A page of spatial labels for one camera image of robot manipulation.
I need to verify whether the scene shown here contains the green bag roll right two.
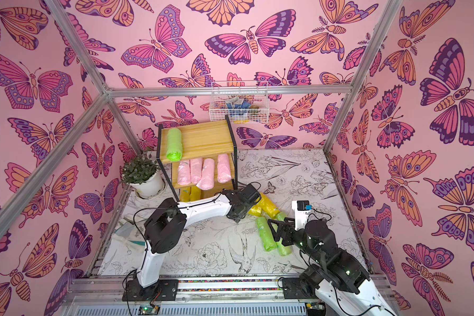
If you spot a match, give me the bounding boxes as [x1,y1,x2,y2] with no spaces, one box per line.
[276,239,292,257]

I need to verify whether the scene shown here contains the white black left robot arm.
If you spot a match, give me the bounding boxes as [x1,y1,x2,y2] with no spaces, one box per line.
[122,184,261,302]

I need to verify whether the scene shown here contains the pink bag roll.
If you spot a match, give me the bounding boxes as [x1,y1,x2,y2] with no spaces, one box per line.
[217,154,232,184]
[196,158,215,191]
[177,160,192,186]
[190,158,204,184]

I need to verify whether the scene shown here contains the blue items in basket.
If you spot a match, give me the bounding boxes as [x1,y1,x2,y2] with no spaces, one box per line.
[225,97,252,111]

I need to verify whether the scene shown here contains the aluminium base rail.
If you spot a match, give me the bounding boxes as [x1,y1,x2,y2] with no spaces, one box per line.
[62,274,400,316]

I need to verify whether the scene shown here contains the green bag roll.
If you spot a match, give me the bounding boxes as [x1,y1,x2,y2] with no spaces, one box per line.
[166,128,183,162]
[275,212,288,221]

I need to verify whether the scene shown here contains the potted green plant white pot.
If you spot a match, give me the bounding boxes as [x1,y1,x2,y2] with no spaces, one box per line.
[121,153,165,200]

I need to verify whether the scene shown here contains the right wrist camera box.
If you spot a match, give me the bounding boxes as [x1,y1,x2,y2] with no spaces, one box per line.
[292,200,312,230]

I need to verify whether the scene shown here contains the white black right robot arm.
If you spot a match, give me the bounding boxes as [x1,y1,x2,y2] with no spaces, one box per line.
[267,218,396,315]

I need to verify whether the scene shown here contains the yellow bag roll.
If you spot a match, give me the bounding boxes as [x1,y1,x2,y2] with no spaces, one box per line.
[258,193,280,219]
[248,205,263,217]
[190,186,201,201]
[179,187,191,202]

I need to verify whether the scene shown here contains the green bag roll right one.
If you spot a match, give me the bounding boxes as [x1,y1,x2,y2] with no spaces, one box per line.
[255,217,277,252]

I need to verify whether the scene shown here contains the white wire wall basket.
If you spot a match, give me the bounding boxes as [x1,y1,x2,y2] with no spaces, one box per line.
[208,80,270,125]

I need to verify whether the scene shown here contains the wooden three-tier shelf black frame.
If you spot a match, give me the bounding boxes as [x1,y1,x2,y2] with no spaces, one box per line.
[156,118,238,201]

